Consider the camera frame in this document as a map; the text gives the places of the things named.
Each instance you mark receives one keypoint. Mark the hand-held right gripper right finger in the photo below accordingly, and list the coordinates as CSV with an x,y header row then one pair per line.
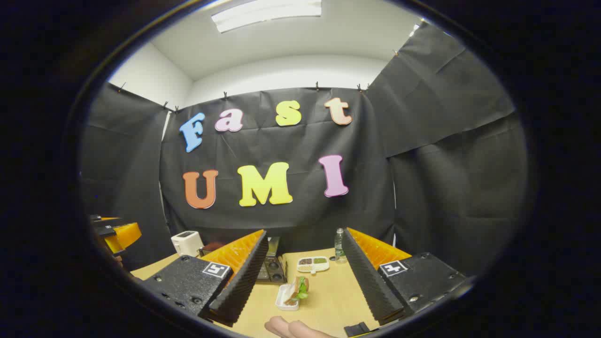
x,y
364,277

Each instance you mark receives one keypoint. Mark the white toaster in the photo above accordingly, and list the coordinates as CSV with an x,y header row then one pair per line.
x,y
187,243

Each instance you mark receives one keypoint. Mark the long ceiling light panel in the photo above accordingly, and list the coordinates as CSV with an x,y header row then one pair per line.
x,y
265,14

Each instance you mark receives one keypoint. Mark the white rectangular tray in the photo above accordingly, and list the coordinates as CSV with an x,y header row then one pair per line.
x,y
284,298

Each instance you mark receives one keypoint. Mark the clear plastic water bottle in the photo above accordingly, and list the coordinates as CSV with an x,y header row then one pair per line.
x,y
340,246

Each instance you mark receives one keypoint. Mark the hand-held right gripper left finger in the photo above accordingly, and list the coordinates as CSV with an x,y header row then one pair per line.
x,y
244,281

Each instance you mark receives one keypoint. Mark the small ceiling light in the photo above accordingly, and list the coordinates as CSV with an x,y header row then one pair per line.
x,y
415,29

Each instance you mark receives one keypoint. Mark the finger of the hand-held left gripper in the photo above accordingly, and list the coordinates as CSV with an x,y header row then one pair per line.
x,y
124,237
101,218

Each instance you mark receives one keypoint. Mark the black electric oven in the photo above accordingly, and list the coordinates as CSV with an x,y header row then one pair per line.
x,y
274,270

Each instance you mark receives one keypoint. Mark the lettuce bread sandwich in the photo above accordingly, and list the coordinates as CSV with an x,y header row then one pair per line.
x,y
301,288

